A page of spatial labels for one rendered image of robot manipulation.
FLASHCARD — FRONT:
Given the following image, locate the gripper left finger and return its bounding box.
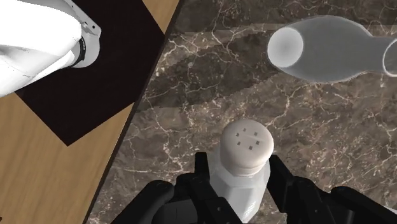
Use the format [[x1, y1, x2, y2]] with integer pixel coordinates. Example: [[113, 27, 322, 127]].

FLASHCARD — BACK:
[[112, 151, 242, 224]]

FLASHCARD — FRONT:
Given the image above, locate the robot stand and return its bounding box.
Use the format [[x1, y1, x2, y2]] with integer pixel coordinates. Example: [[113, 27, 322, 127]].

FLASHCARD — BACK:
[[15, 0, 166, 147]]

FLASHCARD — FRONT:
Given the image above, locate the white salt shaker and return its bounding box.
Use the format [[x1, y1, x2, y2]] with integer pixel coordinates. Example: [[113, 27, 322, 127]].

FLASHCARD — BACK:
[[207, 118, 275, 223]]

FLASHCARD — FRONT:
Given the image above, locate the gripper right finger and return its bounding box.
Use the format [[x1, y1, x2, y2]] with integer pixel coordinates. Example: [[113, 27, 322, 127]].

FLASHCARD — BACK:
[[267, 154, 397, 224]]

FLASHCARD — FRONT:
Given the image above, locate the white vase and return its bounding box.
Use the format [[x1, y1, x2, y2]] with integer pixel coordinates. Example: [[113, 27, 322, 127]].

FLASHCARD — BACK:
[[267, 15, 397, 83]]

